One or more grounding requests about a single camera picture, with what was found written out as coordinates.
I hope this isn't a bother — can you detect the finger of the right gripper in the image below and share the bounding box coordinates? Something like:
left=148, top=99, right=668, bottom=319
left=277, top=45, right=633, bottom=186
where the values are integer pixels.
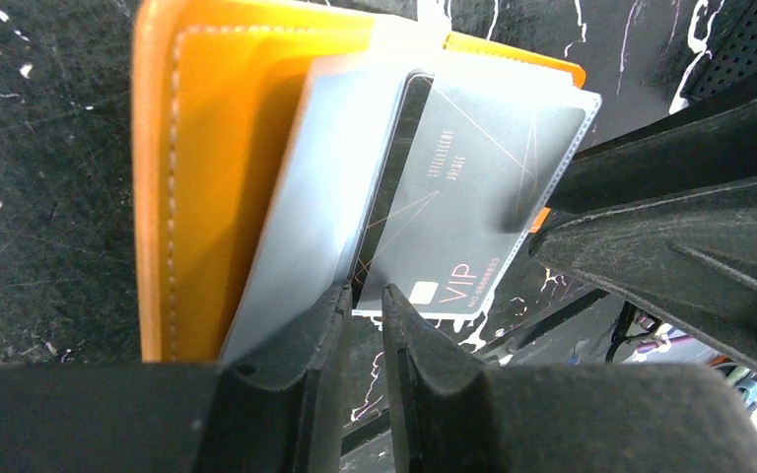
left=529, top=72, right=757, bottom=371

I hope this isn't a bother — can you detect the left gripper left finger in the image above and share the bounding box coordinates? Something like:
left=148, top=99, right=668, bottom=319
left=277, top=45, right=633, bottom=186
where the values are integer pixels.
left=0, top=284, right=352, bottom=472

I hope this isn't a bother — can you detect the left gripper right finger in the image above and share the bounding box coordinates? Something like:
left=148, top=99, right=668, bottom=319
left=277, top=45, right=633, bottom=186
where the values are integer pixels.
left=381, top=286, right=757, bottom=472

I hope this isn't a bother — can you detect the black VIP credit card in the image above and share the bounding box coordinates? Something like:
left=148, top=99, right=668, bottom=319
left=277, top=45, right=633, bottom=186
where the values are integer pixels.
left=352, top=73, right=601, bottom=318

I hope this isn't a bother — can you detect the orange card holder wallet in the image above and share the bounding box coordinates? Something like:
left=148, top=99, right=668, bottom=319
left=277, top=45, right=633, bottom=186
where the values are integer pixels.
left=132, top=1, right=586, bottom=363

